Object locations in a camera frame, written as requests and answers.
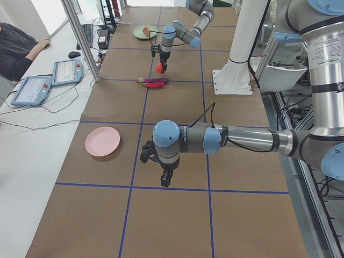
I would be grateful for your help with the blue teach pendant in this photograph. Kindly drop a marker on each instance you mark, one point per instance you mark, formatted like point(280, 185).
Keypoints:
point(67, 72)
point(33, 90)

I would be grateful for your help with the far blue teach pendant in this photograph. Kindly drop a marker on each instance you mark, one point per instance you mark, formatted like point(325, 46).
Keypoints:
point(67, 72)

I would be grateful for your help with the green plate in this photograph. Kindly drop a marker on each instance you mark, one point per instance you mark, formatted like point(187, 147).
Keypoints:
point(137, 32)

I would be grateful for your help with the purple eggplant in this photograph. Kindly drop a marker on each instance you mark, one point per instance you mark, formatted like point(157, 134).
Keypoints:
point(152, 80)

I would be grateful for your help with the black computer mouse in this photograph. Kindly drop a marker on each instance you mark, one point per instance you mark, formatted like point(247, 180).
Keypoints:
point(73, 54)

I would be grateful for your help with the peach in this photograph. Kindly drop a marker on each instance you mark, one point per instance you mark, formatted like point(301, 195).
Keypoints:
point(146, 30)

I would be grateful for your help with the white plastic cover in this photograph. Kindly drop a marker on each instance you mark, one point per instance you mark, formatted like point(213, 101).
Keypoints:
point(275, 79)

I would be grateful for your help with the person in dark shirt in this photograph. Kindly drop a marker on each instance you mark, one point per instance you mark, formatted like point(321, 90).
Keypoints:
point(18, 51)

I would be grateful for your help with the black power adapter box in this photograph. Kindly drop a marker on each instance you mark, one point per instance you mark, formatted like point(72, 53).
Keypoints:
point(103, 39)

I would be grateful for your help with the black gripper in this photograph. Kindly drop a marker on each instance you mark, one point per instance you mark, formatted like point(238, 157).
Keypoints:
point(169, 168)
point(164, 56)

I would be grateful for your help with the pink plate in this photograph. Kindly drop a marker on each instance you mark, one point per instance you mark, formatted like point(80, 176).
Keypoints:
point(102, 141)

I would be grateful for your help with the near blue teach pendant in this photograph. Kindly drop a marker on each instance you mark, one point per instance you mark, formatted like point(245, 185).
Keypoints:
point(33, 90)

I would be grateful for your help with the person's hand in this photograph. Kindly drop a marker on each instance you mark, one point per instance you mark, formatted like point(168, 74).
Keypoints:
point(44, 43)

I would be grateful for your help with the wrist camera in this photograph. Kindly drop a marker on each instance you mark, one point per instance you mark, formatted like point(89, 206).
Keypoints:
point(155, 50)
point(148, 152)

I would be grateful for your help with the grey aluminium frame post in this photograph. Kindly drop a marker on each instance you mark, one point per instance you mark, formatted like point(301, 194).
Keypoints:
point(80, 37)

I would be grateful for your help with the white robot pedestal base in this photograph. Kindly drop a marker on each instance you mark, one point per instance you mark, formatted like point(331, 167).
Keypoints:
point(234, 78)

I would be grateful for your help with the red chili pepper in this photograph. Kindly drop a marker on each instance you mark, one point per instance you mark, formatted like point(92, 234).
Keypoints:
point(154, 85)

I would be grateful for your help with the black keyboard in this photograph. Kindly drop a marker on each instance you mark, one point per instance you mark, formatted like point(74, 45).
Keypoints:
point(88, 33)

